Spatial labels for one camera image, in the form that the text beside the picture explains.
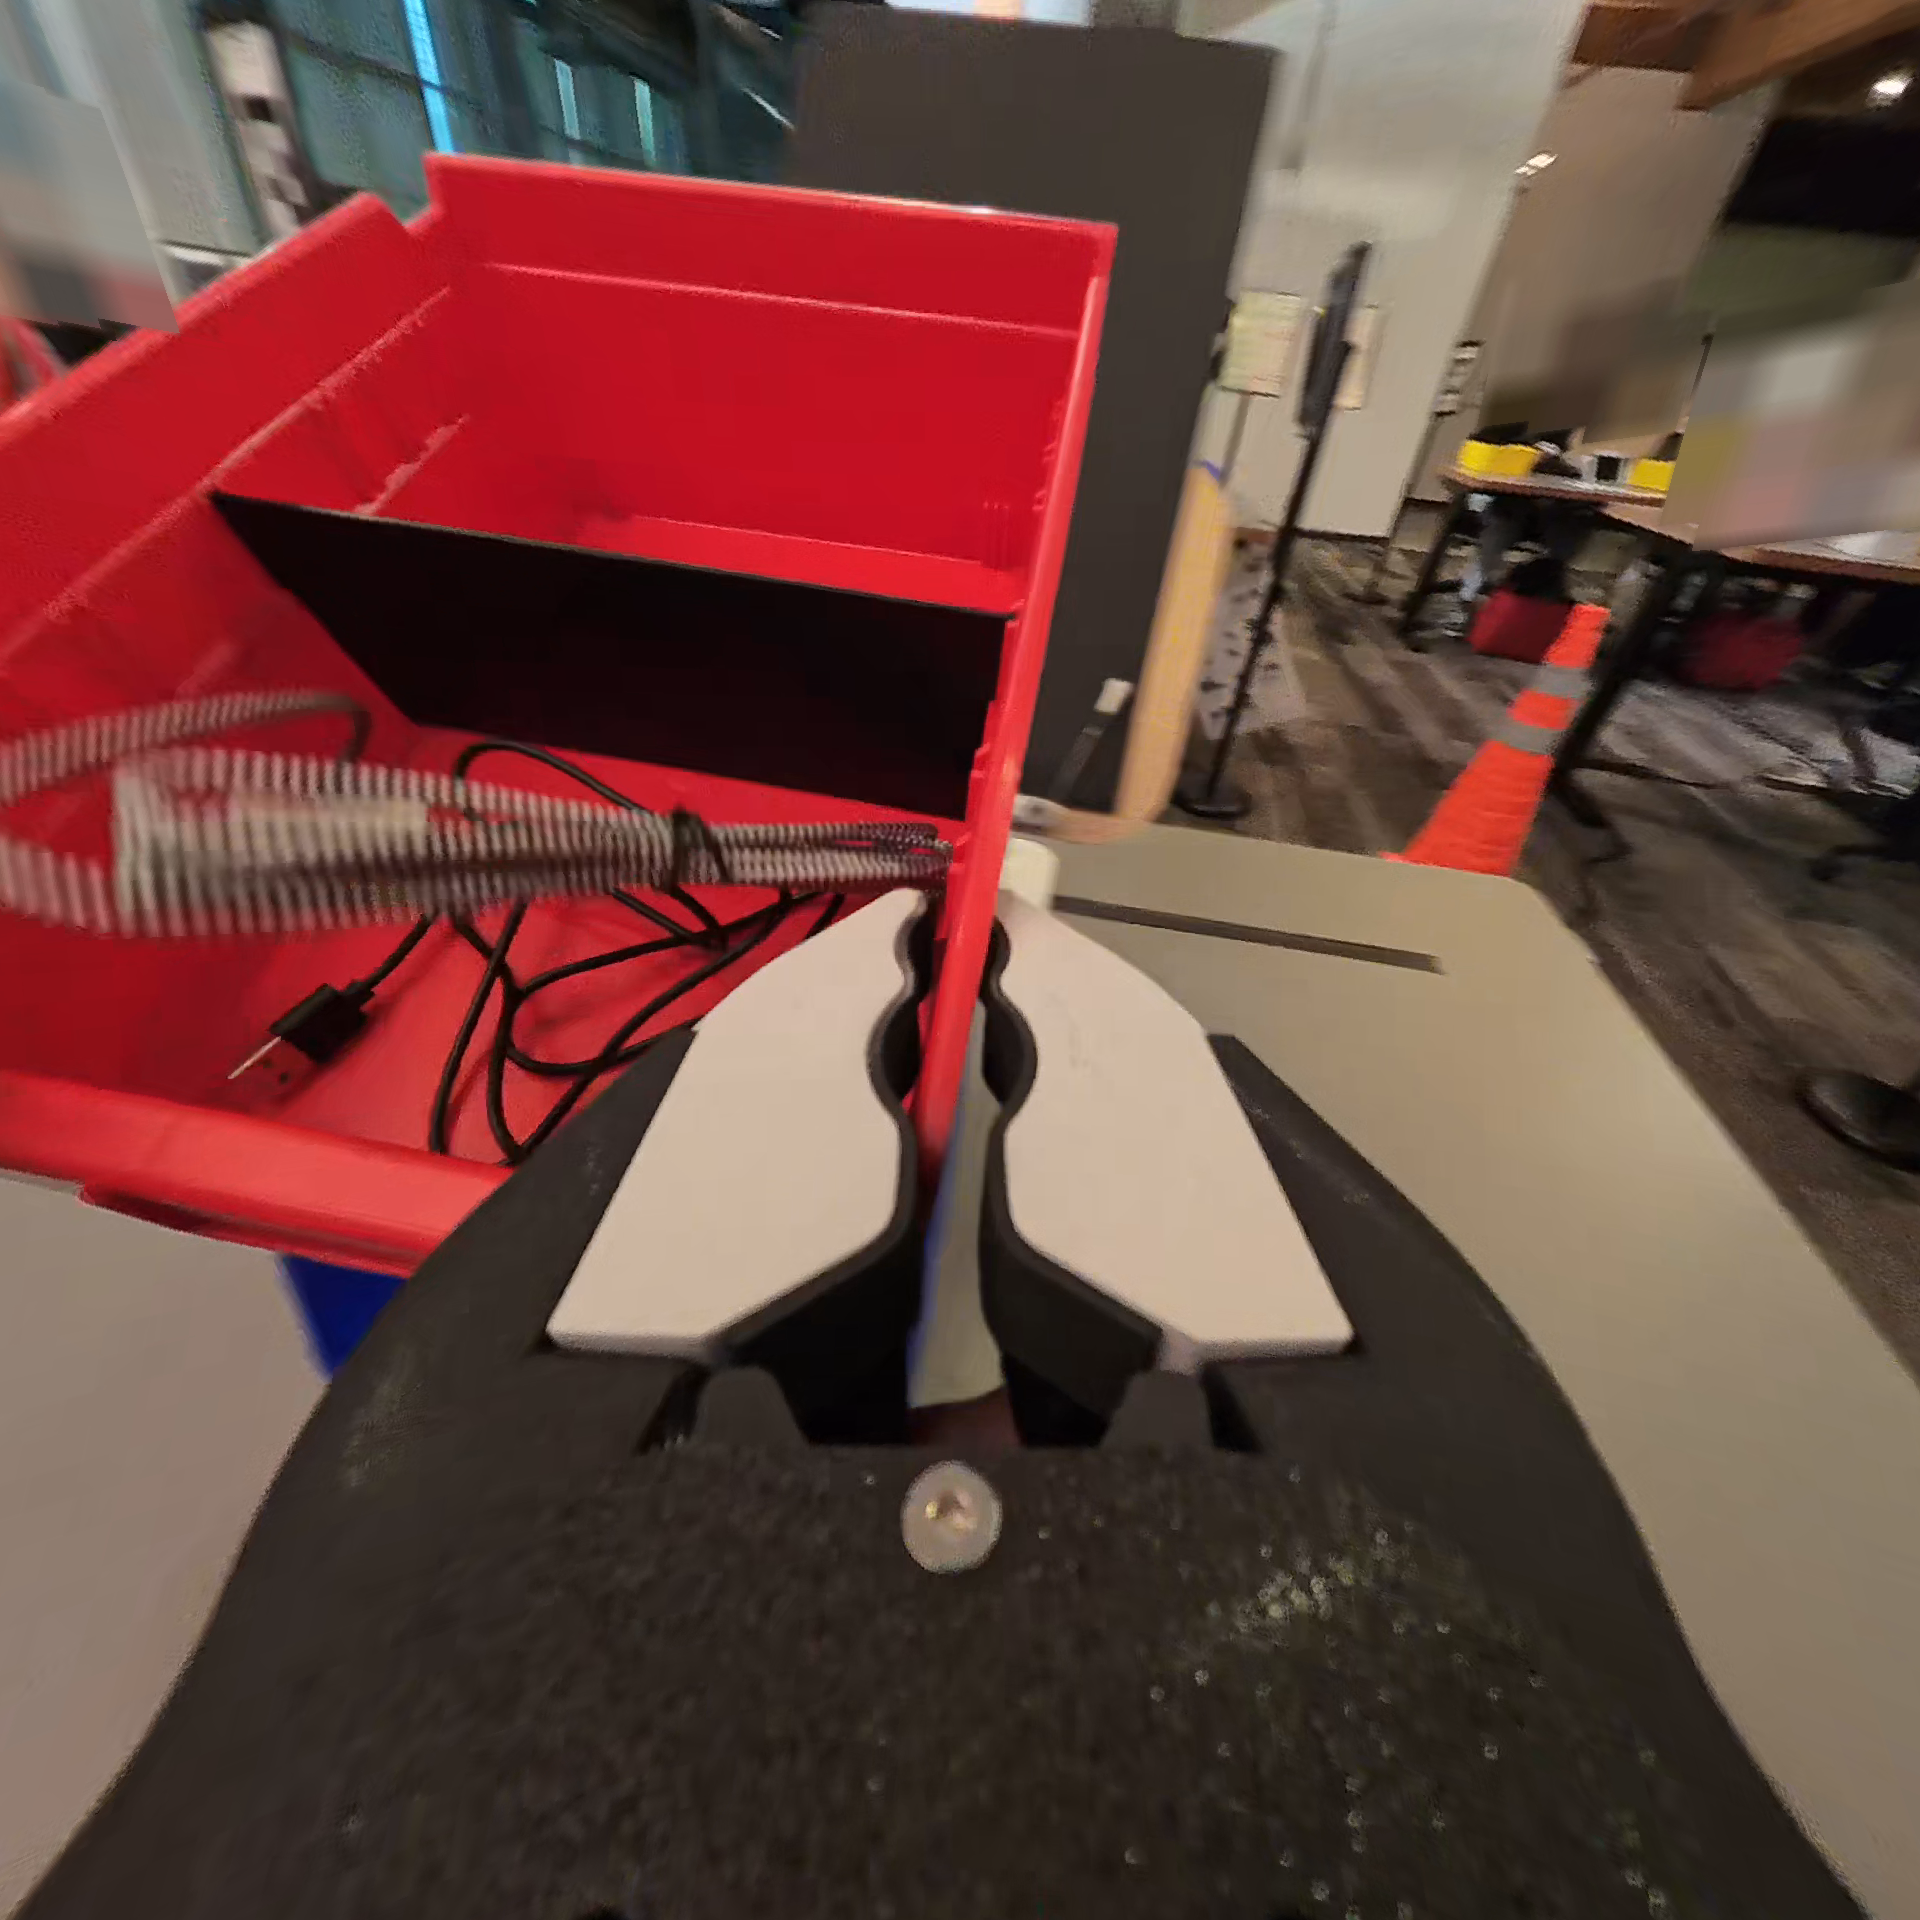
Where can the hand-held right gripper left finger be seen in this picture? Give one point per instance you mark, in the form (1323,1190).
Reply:
(736,1200)

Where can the wooden background table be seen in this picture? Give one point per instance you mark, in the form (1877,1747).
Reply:
(1802,555)

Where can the black sign stand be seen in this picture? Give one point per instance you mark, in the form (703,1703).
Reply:
(1335,345)

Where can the black divider in red bin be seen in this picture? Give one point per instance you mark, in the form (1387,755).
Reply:
(602,645)

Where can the orange traffic cone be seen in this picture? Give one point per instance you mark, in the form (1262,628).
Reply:
(1515,751)

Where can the grey desk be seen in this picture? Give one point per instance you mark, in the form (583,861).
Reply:
(1620,1261)

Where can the black round floor base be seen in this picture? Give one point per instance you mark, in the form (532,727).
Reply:
(1867,1118)

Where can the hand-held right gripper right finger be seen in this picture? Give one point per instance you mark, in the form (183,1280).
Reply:
(1177,1200)

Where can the blue plastic bin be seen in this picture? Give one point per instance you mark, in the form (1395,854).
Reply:
(347,1313)

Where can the red plastic bin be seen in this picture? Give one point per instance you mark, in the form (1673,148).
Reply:
(752,361)

